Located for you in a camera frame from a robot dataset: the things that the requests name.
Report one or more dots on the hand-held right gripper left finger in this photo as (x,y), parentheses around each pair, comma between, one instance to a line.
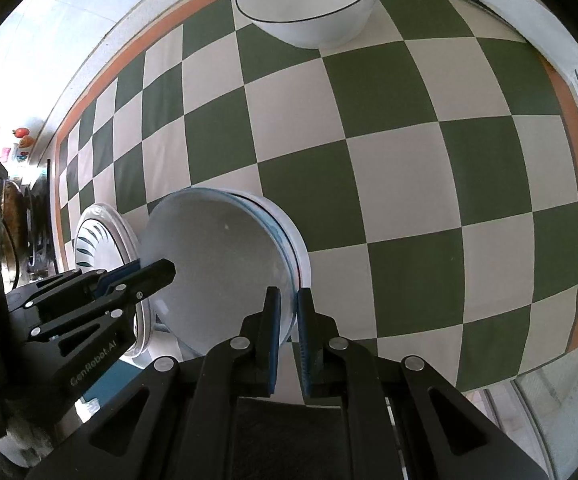
(272,340)

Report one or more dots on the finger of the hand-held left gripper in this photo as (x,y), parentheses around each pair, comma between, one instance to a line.
(154,277)
(119,273)

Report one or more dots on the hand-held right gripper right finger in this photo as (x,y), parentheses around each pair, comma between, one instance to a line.
(305,350)

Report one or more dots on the white plate dark leaf stripes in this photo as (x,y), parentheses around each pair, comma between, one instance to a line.
(94,242)

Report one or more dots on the white plate red floral print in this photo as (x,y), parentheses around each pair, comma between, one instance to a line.
(145,321)

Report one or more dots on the large white plate grey flower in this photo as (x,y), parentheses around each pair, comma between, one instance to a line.
(136,352)

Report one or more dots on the white bowl blue pattern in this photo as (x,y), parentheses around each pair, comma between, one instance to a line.
(209,260)

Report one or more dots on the white bowl black rim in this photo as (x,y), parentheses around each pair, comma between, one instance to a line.
(309,5)

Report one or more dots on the blue kitchen cabinet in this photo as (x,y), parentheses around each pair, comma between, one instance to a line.
(109,382)

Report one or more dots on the green white checkered tablecloth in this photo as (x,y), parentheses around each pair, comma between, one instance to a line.
(419,185)

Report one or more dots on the cluster of colourful wall stickers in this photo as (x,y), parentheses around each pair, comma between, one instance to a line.
(21,136)

